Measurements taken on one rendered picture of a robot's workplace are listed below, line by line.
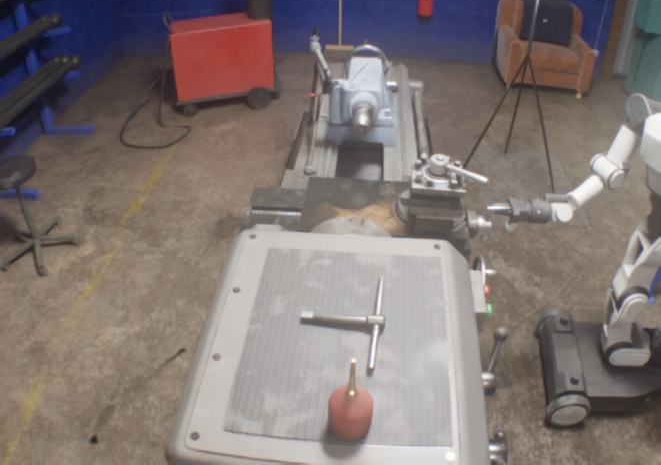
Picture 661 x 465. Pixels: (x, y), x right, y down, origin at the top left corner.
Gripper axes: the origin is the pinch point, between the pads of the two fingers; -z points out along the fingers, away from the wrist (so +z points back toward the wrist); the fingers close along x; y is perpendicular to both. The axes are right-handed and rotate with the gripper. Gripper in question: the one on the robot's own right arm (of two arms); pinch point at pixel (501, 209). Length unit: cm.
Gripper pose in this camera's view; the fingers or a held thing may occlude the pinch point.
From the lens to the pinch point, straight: 193.4
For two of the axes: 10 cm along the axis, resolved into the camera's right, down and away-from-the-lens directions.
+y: 0.1, -8.7, -4.9
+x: 0.9, -4.8, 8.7
